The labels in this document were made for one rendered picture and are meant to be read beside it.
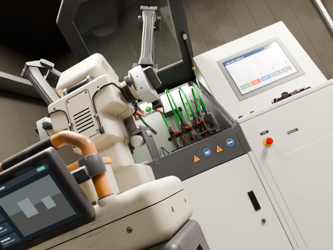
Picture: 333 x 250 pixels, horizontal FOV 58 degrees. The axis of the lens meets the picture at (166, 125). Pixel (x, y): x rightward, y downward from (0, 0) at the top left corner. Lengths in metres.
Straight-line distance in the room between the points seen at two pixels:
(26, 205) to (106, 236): 0.18
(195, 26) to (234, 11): 0.48
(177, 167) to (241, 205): 0.38
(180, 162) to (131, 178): 0.63
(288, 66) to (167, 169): 1.08
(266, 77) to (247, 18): 1.77
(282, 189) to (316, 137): 0.35
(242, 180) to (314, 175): 0.38
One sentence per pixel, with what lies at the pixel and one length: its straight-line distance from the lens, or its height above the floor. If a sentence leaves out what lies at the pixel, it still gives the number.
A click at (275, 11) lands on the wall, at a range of 3.81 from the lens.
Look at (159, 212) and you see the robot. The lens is 0.62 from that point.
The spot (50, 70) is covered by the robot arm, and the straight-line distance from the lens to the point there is 1.67.
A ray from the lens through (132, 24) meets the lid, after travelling 1.95.
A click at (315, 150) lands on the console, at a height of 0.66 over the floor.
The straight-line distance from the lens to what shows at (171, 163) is 1.64.
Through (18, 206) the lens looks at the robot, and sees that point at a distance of 0.72.
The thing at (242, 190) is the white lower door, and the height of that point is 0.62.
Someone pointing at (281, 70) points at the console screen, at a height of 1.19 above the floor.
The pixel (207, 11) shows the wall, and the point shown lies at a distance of 3.89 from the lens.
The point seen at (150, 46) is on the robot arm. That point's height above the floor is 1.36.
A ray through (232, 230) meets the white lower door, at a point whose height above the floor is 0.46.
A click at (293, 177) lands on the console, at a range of 1.74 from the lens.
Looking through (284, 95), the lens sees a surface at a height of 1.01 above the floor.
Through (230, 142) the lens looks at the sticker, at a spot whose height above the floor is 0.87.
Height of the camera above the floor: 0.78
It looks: 11 degrees up
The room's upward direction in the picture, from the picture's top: 23 degrees counter-clockwise
